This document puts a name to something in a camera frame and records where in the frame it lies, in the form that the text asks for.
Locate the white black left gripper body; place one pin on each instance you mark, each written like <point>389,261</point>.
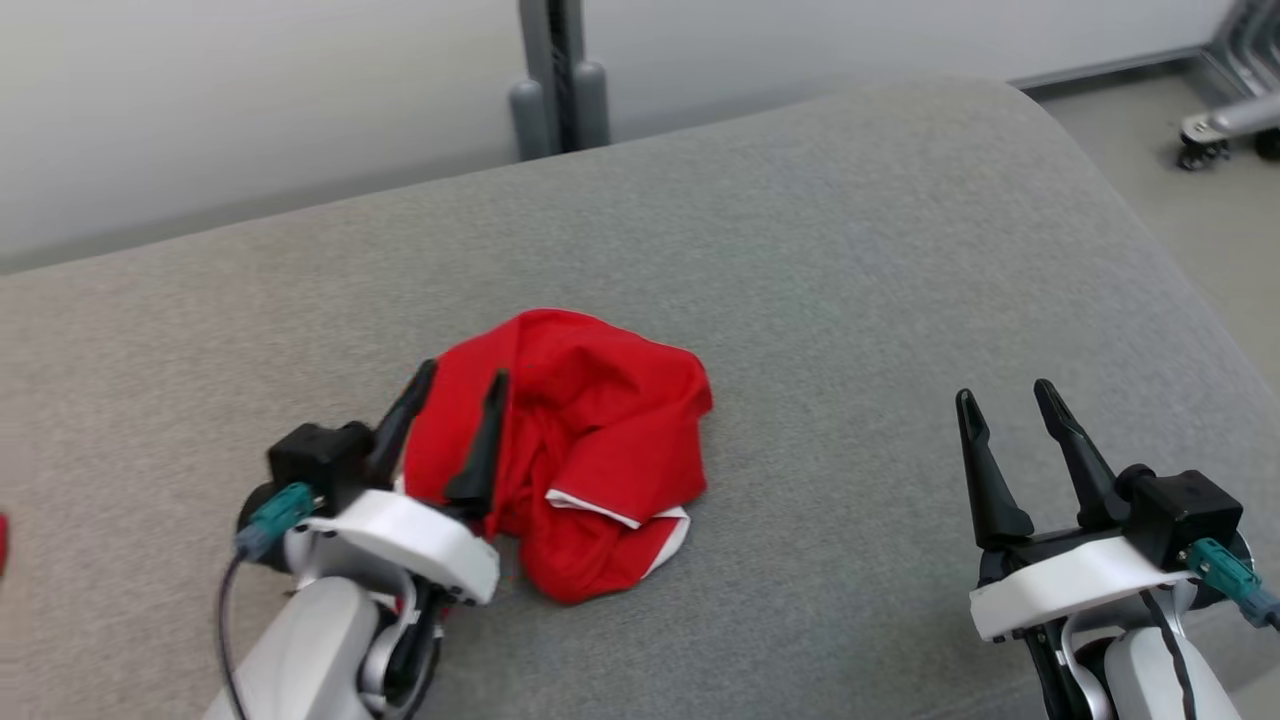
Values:
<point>400,535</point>

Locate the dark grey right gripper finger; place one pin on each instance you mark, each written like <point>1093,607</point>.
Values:
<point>1088,475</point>
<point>992,490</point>

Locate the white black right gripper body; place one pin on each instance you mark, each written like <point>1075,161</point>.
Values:
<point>1070,585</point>

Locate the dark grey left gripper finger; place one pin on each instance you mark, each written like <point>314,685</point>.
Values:
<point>484,450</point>
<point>402,425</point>

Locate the red shorts with white trim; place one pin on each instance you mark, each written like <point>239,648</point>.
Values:
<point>600,440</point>

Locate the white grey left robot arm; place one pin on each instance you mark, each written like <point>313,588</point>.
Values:
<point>310,650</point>

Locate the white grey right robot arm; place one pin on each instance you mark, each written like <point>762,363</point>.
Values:
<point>1150,680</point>

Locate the grey wheeled stand base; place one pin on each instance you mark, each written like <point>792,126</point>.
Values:
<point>1245,110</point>

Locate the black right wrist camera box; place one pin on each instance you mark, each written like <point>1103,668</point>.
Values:
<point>1185,510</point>

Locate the grey metal post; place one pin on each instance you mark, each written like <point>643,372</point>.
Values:
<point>560,70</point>

